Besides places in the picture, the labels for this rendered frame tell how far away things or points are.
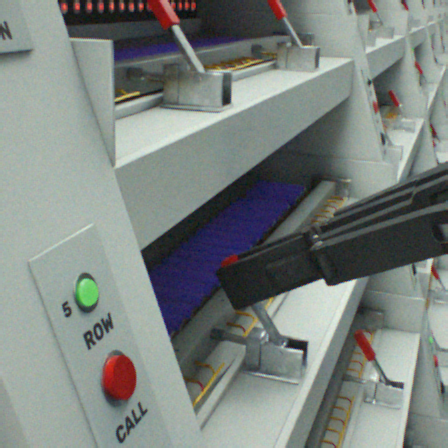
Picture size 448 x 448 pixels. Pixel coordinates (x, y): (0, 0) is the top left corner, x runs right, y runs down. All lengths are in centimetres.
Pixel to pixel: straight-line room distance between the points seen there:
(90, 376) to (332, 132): 67
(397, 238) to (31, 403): 22
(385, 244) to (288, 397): 13
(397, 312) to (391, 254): 56
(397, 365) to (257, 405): 44
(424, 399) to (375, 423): 25
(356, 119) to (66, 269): 66
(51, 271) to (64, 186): 3
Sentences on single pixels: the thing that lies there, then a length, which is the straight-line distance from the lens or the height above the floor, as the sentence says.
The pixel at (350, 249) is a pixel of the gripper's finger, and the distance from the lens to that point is 37.
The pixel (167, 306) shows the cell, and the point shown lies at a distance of 51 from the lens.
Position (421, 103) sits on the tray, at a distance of 155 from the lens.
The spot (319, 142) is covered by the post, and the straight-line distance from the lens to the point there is 87.
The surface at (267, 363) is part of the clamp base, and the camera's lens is 46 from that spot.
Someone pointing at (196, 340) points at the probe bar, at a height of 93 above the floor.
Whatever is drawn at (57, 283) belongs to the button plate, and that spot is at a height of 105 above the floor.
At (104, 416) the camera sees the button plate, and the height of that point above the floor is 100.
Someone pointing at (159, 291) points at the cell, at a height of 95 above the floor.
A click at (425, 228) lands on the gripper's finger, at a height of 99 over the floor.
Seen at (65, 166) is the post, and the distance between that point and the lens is 25.
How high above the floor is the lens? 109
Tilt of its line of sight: 12 degrees down
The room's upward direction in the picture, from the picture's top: 17 degrees counter-clockwise
